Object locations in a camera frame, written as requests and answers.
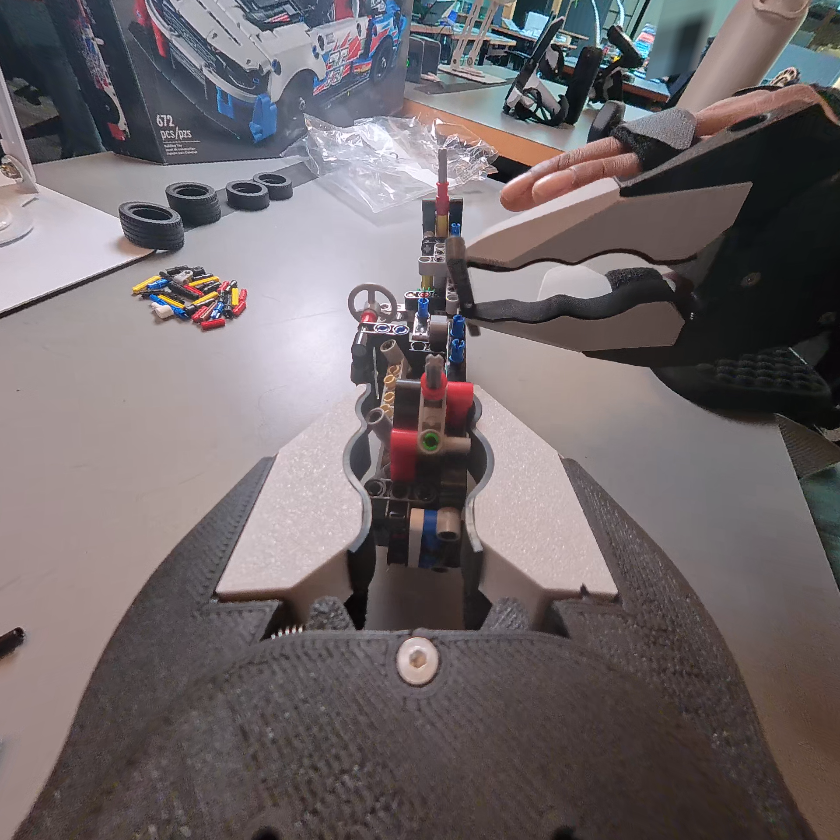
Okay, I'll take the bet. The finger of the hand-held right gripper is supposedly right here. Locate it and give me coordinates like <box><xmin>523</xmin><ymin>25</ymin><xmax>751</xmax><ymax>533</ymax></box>
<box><xmin>469</xmin><ymin>276</ymin><xmax>688</xmax><ymax>356</ymax></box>
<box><xmin>462</xmin><ymin>178</ymin><xmax>753</xmax><ymax>271</ymax></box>

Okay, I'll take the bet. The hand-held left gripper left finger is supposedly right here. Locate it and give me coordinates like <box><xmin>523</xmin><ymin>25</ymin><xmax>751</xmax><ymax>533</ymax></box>
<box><xmin>215</xmin><ymin>384</ymin><xmax>375</xmax><ymax>624</ymax></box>

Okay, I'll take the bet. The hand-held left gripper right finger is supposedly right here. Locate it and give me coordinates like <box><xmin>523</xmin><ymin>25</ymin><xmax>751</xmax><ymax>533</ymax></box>
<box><xmin>461</xmin><ymin>385</ymin><xmax>620</xmax><ymax>631</ymax></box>

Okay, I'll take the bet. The lego car chassis assembly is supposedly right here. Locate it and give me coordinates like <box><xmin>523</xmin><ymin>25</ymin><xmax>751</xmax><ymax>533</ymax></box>
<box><xmin>346</xmin><ymin>147</ymin><xmax>479</xmax><ymax>573</ymax></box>

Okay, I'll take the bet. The dark grey lego beam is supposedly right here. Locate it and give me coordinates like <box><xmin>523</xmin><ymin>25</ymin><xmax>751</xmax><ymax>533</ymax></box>
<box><xmin>448</xmin><ymin>236</ymin><xmax>478</xmax><ymax>316</ymax></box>

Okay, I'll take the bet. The pile of colourful lego pins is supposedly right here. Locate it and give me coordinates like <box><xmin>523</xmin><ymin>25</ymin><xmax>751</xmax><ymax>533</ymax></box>
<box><xmin>130</xmin><ymin>264</ymin><xmax>249</xmax><ymax>331</ymax></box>

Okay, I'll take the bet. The lego car set box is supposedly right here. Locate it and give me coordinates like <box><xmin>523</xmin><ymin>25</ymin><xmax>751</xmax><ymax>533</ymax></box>
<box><xmin>49</xmin><ymin>0</ymin><xmax>416</xmax><ymax>166</ymax></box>

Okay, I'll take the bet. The person's right hand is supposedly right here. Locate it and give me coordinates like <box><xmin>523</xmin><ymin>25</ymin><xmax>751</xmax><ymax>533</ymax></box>
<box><xmin>499</xmin><ymin>84</ymin><xmax>823</xmax><ymax>211</ymax></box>

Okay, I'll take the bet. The black dumbbell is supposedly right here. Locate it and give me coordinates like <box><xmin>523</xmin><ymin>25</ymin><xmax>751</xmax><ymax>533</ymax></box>
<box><xmin>592</xmin><ymin>100</ymin><xmax>626</xmax><ymax>142</ymax></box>

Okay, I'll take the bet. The black dimpled cushion pad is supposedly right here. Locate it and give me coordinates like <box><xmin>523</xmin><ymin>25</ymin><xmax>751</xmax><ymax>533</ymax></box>
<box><xmin>655</xmin><ymin>346</ymin><xmax>833</xmax><ymax>413</ymax></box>

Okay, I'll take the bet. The black joystick device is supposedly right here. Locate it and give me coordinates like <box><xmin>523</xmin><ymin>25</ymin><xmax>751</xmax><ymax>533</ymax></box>
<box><xmin>563</xmin><ymin>25</ymin><xmax>647</xmax><ymax>127</ymax></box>

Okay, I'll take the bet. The black and white handheld device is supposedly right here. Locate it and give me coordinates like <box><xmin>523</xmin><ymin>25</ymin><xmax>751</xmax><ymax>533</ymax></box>
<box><xmin>503</xmin><ymin>16</ymin><xmax>573</xmax><ymax>123</ymax></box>

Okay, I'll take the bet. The wood edged table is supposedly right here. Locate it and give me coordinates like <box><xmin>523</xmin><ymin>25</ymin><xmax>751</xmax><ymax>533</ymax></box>
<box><xmin>402</xmin><ymin>64</ymin><xmax>672</xmax><ymax>169</ymax></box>

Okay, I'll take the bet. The clear plastic bag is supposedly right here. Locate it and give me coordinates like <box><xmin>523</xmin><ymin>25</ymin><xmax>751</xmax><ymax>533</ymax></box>
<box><xmin>304</xmin><ymin>114</ymin><xmax>501</xmax><ymax>215</ymax></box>

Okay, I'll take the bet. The small black speaker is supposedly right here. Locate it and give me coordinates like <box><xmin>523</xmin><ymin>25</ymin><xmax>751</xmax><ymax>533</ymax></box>
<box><xmin>403</xmin><ymin>35</ymin><xmax>445</xmax><ymax>84</ymax></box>

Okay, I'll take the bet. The white flat board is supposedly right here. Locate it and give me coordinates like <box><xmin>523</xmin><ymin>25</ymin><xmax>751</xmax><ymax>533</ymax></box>
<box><xmin>0</xmin><ymin>185</ymin><xmax>143</xmax><ymax>317</ymax></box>

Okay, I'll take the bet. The clear acrylic stand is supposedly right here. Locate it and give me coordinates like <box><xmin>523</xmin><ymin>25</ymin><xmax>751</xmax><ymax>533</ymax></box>
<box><xmin>0</xmin><ymin>69</ymin><xmax>38</xmax><ymax>248</ymax></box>

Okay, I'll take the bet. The grey woven strap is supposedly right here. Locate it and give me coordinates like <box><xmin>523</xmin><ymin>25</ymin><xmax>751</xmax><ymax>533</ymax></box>
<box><xmin>773</xmin><ymin>412</ymin><xmax>840</xmax><ymax>479</ymax></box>

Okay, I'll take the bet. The pale wooden frame stand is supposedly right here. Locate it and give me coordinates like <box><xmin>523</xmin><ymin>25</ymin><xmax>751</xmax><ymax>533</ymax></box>
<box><xmin>445</xmin><ymin>0</ymin><xmax>521</xmax><ymax>84</ymax></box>

